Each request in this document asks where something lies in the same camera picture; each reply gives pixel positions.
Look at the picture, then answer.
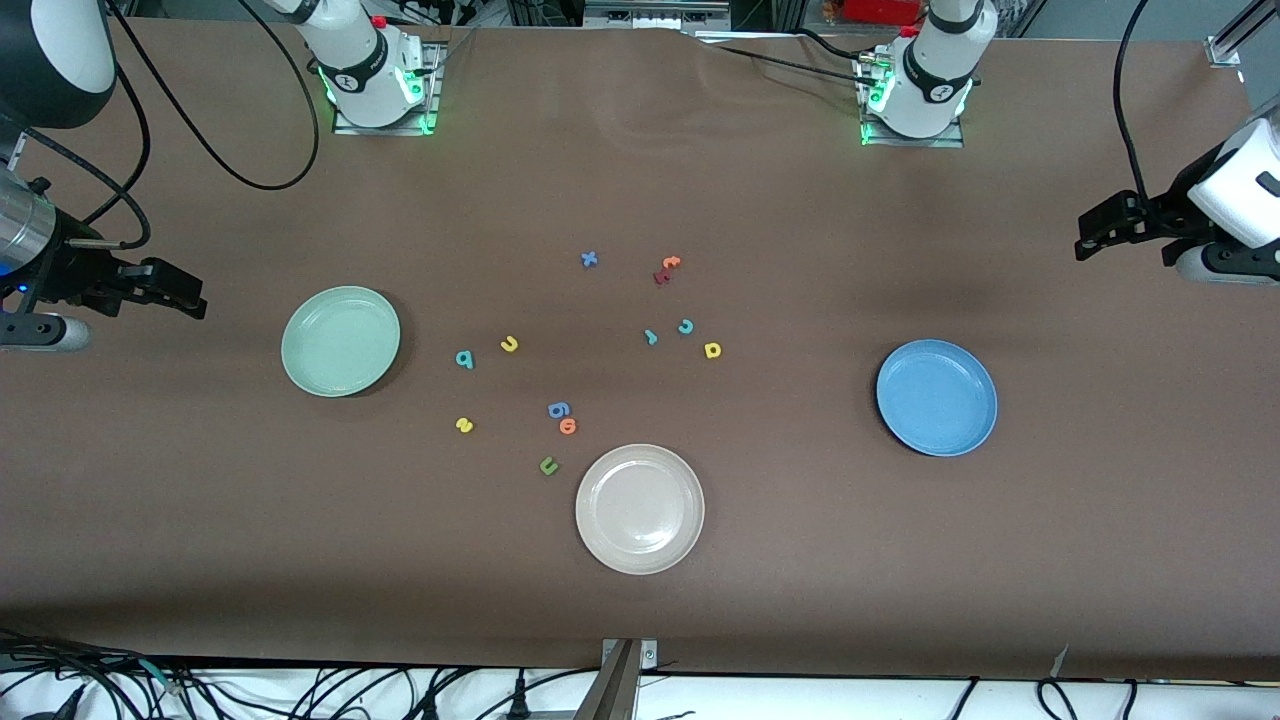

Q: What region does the pale green plate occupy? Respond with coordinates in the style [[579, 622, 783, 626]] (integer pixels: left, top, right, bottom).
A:
[[281, 286, 402, 399]]

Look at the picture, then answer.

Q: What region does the blue plate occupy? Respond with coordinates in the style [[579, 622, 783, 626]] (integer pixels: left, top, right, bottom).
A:
[[876, 339, 999, 458]]

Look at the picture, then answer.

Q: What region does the red box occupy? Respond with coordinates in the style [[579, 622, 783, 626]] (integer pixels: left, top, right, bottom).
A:
[[840, 0, 926, 26]]

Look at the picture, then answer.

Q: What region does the grey device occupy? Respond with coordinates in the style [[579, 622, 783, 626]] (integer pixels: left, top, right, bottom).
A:
[[583, 0, 733, 31]]

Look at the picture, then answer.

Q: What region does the beige plate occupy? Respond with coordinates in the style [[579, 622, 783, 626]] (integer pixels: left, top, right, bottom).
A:
[[575, 444, 706, 576]]

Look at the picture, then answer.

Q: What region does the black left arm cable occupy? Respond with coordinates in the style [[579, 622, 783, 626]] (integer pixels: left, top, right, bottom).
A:
[[1112, 0, 1151, 206]]

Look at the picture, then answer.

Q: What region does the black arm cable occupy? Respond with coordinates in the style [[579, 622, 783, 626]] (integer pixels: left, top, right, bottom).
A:
[[15, 0, 321, 251], [1112, 0, 1151, 206]]

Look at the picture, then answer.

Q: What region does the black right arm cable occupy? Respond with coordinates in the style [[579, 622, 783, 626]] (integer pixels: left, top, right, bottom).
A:
[[15, 0, 321, 251]]

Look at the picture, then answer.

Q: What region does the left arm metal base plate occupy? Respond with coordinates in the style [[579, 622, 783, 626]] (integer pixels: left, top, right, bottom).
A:
[[858, 55, 967, 149]]

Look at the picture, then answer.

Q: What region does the aluminium frame corner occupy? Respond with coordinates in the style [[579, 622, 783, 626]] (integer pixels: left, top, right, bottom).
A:
[[1205, 0, 1280, 69]]

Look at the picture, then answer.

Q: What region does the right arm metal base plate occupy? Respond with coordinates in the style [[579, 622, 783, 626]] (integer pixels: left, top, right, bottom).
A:
[[332, 40, 443, 137]]

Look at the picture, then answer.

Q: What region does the black base cable on table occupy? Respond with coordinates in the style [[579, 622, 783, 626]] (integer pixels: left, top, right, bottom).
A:
[[695, 28, 881, 91]]

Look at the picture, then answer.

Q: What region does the aluminium profile bracket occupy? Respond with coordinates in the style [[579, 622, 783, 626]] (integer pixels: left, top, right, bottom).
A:
[[575, 638, 661, 720]]

